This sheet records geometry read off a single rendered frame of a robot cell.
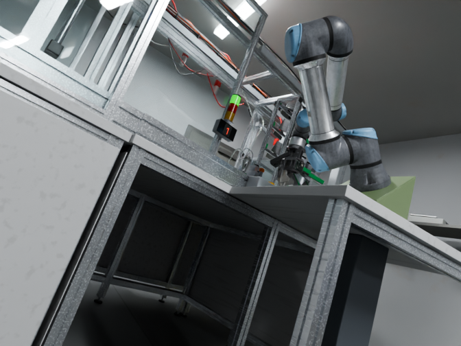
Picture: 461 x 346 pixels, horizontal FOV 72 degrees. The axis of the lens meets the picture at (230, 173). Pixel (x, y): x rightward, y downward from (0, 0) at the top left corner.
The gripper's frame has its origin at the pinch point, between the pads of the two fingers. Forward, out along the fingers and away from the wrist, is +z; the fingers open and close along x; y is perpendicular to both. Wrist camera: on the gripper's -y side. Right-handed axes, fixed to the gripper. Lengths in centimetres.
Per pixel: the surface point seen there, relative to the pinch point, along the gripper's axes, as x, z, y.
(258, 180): -17.5, 4.0, 3.1
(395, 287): 316, 7, -59
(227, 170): -29.7, 4.9, -3.5
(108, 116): -81, 10, 0
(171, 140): -58, 6, -3
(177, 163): -57, 14, 5
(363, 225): -31, 19, 58
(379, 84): 185, -195, -69
